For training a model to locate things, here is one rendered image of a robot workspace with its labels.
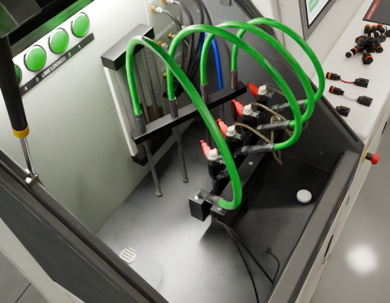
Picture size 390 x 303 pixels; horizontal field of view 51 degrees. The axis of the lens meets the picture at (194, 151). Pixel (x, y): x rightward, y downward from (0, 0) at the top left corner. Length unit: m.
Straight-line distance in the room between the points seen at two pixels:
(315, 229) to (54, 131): 0.62
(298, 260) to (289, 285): 0.06
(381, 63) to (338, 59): 0.13
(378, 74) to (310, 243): 0.62
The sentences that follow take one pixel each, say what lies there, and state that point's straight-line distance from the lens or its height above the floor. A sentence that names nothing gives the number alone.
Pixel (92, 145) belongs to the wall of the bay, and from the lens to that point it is 1.00.
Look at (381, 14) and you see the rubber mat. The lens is 1.65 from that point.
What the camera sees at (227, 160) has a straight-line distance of 0.61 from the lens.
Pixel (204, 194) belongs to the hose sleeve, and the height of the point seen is 1.14.
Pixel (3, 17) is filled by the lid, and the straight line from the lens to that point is 0.33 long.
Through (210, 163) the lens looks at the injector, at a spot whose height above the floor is 1.10.
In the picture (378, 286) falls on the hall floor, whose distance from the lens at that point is 2.05.
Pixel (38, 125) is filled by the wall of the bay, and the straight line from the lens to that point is 0.87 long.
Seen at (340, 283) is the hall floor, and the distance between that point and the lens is 2.01.
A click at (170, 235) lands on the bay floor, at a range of 1.12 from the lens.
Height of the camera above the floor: 1.80
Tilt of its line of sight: 48 degrees down
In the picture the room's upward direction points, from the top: 7 degrees counter-clockwise
